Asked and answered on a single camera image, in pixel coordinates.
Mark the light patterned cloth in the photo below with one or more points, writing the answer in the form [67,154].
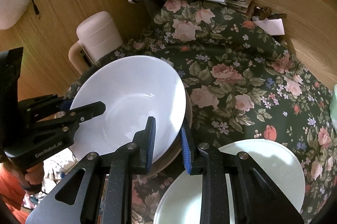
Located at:
[58,171]

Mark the mint green plate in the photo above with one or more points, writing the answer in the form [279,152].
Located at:
[263,160]

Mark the person's left forearm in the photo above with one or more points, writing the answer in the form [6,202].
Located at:
[10,187]

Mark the cream lidded mug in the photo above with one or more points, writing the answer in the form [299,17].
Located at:
[97,34]

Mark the dark brown plate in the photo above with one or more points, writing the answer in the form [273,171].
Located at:
[188,108]

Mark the white plate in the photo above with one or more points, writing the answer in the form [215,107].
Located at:
[126,87]

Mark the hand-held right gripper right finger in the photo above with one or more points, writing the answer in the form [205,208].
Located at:
[185,153]

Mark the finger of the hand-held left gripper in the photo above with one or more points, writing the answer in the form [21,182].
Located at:
[89,109]
[64,105]

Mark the person's left hand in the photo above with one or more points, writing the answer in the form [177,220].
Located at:
[34,175]

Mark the mint green bowl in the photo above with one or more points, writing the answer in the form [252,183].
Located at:
[333,108]

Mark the white folded card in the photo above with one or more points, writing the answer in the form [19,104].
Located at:
[273,26]

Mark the dark floral cloth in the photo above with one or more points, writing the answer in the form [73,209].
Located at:
[237,68]

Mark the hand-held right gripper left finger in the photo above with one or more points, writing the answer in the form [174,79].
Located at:
[150,145]

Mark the brown hair clip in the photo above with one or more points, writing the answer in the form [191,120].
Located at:
[264,12]

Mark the white fluffy ball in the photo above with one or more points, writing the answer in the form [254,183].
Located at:
[13,0]

